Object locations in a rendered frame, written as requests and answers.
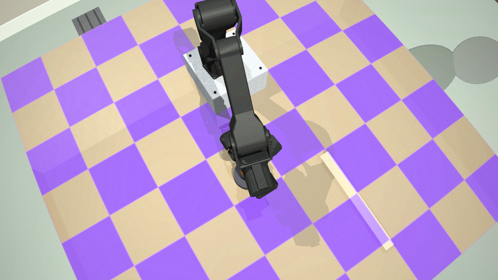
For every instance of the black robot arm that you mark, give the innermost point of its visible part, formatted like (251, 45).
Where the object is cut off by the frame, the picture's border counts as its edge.
(252, 144)

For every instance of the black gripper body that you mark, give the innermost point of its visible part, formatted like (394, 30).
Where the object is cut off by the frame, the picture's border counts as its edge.
(224, 138)

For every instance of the dark grey round pedestal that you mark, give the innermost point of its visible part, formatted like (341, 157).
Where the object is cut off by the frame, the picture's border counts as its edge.
(239, 178)

